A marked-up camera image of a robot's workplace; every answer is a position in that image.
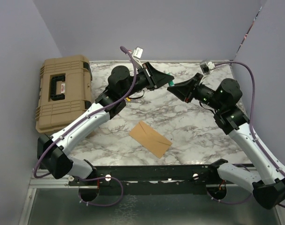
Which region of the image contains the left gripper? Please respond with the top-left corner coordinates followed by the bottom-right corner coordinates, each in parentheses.
top-left (121, 62), bottom-right (175, 99)

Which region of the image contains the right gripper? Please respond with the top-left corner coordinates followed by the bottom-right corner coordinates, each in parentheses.
top-left (168, 72), bottom-right (224, 111)

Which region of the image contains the green white glue stick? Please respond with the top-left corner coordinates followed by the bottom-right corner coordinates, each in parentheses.
top-left (168, 73), bottom-right (174, 87)

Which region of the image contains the brown paper envelope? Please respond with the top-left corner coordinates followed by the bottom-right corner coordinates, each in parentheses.
top-left (129, 121), bottom-right (172, 158)

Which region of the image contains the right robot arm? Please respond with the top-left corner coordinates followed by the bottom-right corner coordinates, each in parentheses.
top-left (167, 73), bottom-right (285, 210)

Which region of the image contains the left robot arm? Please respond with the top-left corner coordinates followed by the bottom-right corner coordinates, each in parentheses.
top-left (35, 62), bottom-right (174, 185)

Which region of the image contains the tan plastic tool case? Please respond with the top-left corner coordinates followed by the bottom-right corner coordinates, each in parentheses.
top-left (35, 55), bottom-right (92, 135)

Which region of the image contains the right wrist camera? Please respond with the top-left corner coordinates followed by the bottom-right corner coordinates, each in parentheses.
top-left (199, 60), bottom-right (215, 75)

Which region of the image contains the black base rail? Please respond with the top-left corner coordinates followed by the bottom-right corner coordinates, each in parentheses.
top-left (69, 161), bottom-right (241, 195)

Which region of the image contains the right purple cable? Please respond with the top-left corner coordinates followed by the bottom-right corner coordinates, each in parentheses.
top-left (207, 61), bottom-right (285, 210)

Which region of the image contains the aluminium frame rail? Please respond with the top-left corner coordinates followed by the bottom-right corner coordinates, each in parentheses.
top-left (29, 171), bottom-right (79, 188)

